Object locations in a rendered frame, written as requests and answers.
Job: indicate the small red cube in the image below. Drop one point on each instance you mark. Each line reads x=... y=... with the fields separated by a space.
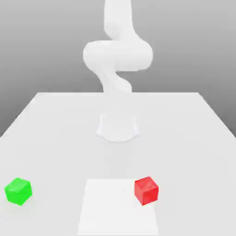
x=146 y=190

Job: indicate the small green cube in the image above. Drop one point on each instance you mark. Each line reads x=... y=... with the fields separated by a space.
x=18 y=191

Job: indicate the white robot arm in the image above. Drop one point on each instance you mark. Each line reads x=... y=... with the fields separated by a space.
x=118 y=55

